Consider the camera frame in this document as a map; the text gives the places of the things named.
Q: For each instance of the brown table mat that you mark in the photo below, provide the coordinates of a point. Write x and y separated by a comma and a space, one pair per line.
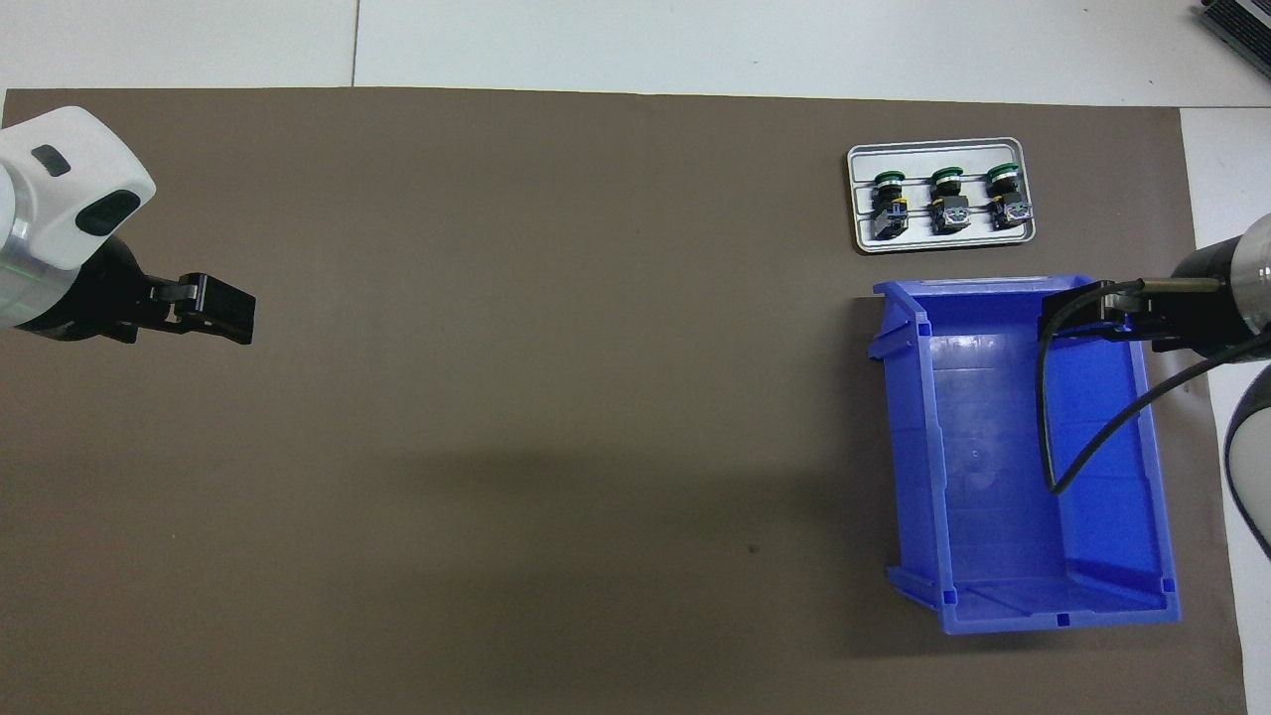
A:
496, 348

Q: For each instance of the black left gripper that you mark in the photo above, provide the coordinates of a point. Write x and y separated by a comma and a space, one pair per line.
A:
99, 293

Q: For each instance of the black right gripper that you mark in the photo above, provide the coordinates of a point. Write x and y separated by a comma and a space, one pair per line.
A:
1197, 313

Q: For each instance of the grey ribbed device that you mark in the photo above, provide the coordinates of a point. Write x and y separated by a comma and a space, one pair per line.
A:
1246, 20

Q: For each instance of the green push button switch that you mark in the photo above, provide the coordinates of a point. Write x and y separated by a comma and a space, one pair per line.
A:
1008, 204
887, 204
948, 211

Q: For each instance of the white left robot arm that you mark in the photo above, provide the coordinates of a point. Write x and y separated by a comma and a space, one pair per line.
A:
60, 189

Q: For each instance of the blue plastic storage bin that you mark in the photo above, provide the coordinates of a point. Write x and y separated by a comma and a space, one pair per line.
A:
993, 497

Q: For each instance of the silver metal tray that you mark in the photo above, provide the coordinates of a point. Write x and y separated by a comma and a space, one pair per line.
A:
938, 154

